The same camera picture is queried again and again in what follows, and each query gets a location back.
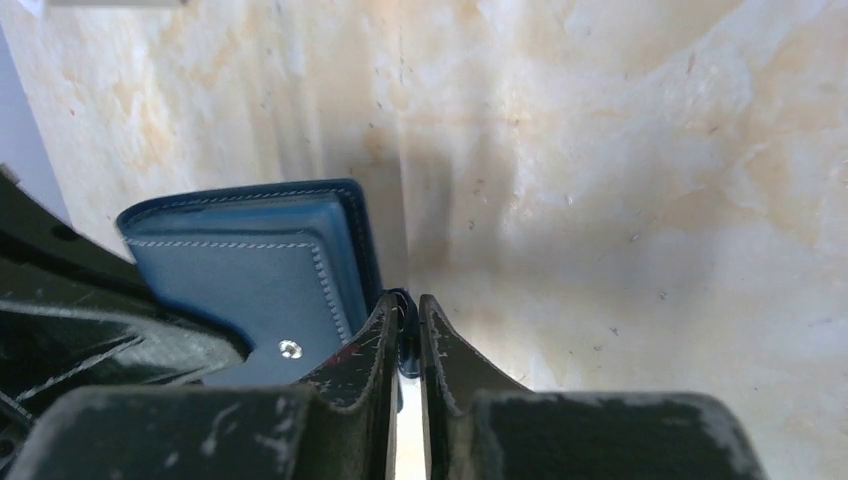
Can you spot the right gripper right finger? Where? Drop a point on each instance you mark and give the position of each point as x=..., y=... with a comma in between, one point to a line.
x=482, y=424

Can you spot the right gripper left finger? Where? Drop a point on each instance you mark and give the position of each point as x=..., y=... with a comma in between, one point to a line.
x=338, y=422

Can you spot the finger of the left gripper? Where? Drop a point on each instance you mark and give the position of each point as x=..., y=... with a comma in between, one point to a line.
x=47, y=268
x=47, y=351

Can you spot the blue leather card holder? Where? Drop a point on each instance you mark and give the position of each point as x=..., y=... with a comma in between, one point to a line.
x=290, y=267

